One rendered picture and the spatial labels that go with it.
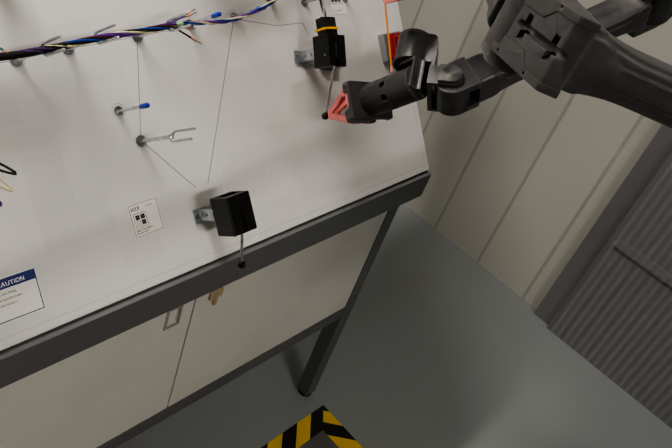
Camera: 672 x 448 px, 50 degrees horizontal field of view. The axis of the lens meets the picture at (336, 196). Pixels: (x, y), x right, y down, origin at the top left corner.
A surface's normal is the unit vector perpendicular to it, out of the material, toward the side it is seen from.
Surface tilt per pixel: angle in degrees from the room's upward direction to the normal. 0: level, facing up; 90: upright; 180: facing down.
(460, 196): 90
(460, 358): 0
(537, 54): 82
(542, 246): 90
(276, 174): 50
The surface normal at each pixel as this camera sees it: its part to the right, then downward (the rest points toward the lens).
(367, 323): 0.29, -0.75
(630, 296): -0.65, 0.29
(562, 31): -0.86, -0.14
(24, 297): 0.71, -0.02
